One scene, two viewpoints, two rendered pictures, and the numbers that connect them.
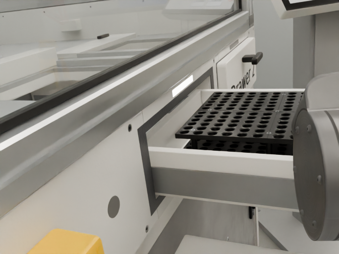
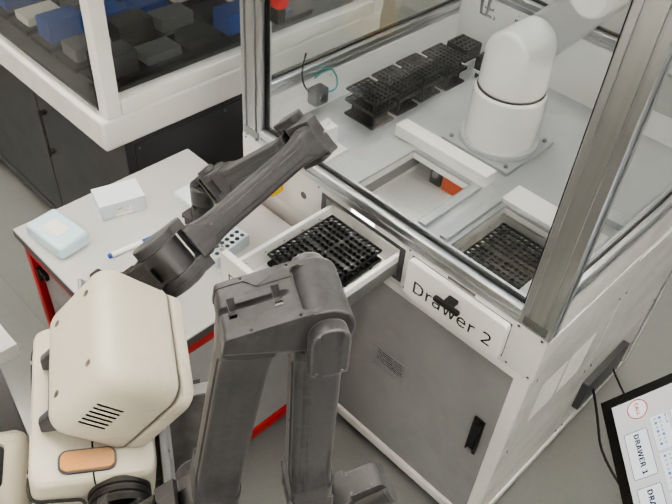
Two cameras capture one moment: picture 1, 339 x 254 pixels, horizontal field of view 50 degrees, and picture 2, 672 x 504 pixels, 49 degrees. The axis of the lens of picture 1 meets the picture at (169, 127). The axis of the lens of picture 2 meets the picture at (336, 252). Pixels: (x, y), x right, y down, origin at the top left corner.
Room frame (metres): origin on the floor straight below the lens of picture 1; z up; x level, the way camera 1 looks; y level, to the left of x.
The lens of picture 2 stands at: (0.85, -1.38, 2.14)
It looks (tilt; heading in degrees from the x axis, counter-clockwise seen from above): 44 degrees down; 107
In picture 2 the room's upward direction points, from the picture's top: 5 degrees clockwise
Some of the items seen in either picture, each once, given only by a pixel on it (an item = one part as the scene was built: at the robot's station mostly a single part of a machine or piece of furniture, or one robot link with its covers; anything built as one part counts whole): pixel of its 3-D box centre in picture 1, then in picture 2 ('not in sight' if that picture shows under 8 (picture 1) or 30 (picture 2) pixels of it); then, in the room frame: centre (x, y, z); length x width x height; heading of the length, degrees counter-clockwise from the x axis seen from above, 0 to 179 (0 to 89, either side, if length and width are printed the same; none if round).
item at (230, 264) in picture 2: not in sight; (263, 299); (0.37, -0.32, 0.87); 0.29 x 0.02 x 0.11; 155
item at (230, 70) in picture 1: (239, 73); (454, 306); (0.79, -0.17, 0.87); 0.29 x 0.02 x 0.11; 155
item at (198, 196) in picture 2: not in sight; (203, 191); (0.13, -0.15, 0.98); 0.07 x 0.06 x 0.07; 82
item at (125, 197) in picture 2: not in sight; (119, 199); (-0.19, -0.07, 0.79); 0.13 x 0.09 x 0.05; 49
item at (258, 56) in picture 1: (251, 58); (449, 303); (0.78, -0.19, 0.91); 0.07 x 0.04 x 0.01; 155
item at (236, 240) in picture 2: not in sight; (222, 244); (0.15, -0.11, 0.78); 0.12 x 0.08 x 0.04; 73
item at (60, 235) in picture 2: not in sight; (58, 233); (-0.26, -0.25, 0.78); 0.15 x 0.10 x 0.04; 162
